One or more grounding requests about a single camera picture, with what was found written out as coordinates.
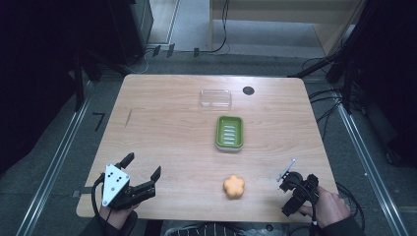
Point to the black cabinet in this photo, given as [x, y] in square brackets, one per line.
[131, 29]

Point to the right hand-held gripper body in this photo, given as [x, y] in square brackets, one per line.
[299, 188]

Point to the person's right hand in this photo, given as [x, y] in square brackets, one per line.
[329, 206]

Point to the black tripod stand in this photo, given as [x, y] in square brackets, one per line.
[345, 75]

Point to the black metal stand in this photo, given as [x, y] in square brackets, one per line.
[78, 85]

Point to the green soap dish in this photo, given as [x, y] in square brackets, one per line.
[229, 133]

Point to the clear plastic container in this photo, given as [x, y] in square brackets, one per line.
[215, 99]

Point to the orange flower-shaped soap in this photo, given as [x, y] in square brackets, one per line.
[234, 186]

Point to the metal floor rail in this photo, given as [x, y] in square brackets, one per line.
[369, 165]
[56, 164]

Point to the dark curtain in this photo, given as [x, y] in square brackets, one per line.
[390, 65]
[32, 82]

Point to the person's left hand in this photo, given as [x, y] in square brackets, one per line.
[115, 217]

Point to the black plug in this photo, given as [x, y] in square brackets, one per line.
[196, 52]
[156, 50]
[170, 50]

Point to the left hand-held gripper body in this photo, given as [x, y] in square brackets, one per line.
[114, 183]

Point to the dark tape strip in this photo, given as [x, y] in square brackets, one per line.
[82, 191]

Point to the black round table grommet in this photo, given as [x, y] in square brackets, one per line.
[248, 90]

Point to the light wooden furniture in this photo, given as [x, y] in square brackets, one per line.
[278, 10]

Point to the person's striped clothing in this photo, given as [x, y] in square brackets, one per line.
[206, 230]

